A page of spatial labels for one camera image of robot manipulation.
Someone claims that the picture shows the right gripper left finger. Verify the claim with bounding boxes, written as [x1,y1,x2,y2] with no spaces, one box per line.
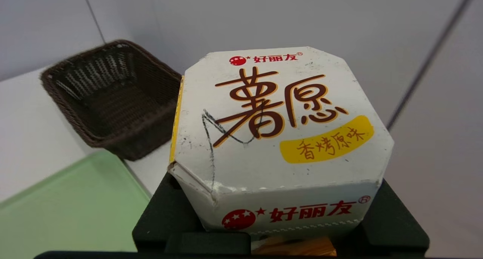
[132,172,252,254]

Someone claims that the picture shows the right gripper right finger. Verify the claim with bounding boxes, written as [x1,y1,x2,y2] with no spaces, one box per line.
[332,180,430,258]

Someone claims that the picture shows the green plastic tray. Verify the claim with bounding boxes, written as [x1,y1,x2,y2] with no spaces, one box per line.
[0,150,151,259]

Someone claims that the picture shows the yellow white chips box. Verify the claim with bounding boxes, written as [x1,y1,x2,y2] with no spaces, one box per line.
[168,46,395,256]

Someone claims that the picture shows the dark brown wicker basket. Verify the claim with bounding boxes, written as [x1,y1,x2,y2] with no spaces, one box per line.
[40,39,182,161]

